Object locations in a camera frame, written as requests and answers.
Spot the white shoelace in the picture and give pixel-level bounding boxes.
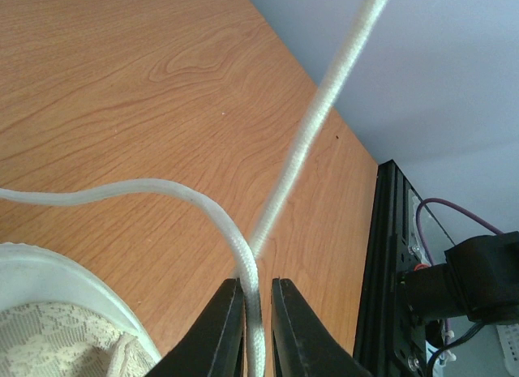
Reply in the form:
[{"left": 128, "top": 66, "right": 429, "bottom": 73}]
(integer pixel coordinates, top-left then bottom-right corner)
[{"left": 1, "top": 0, "right": 388, "bottom": 376}]

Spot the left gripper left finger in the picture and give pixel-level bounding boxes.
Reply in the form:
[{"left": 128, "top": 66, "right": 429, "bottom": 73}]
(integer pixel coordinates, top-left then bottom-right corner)
[{"left": 148, "top": 279, "right": 244, "bottom": 376}]

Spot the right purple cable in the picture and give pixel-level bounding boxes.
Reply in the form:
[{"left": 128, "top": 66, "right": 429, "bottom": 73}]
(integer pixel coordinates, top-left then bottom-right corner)
[{"left": 415, "top": 196, "right": 504, "bottom": 345}]

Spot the black right table rail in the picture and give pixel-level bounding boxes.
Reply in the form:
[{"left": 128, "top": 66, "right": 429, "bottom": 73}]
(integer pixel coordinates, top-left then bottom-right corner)
[{"left": 354, "top": 161, "right": 426, "bottom": 376}]

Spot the white lace sneaker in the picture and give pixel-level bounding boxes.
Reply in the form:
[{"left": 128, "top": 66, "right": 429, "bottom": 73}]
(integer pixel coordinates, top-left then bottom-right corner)
[{"left": 1, "top": 242, "right": 162, "bottom": 376}]

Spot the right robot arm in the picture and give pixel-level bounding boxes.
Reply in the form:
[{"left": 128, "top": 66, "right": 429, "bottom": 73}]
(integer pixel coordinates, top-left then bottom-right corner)
[{"left": 401, "top": 231, "right": 518, "bottom": 376}]

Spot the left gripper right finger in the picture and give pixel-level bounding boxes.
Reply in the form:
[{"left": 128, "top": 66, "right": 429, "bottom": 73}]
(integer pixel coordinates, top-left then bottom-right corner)
[{"left": 271, "top": 278, "right": 371, "bottom": 377}]

